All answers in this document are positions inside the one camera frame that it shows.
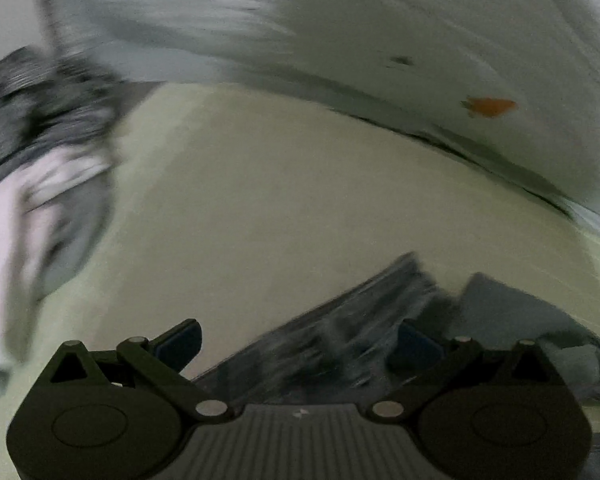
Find white garment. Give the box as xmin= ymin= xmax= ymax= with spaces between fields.
xmin=0 ymin=152 xmax=109 ymax=367

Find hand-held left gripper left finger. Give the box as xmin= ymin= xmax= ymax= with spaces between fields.
xmin=45 ymin=318 xmax=229 ymax=421

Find checked shirt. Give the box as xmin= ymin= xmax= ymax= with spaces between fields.
xmin=0 ymin=46 xmax=131 ymax=192

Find light grey garment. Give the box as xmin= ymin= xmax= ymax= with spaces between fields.
xmin=0 ymin=180 xmax=119 ymax=413

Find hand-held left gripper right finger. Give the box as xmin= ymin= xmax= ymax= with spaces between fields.
xmin=367 ymin=319 xmax=567 ymax=422

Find carrot print pale sheet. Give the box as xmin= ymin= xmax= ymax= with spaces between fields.
xmin=29 ymin=0 xmax=600 ymax=242

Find blue denim jeans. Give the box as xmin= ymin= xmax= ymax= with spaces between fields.
xmin=194 ymin=252 xmax=600 ymax=480

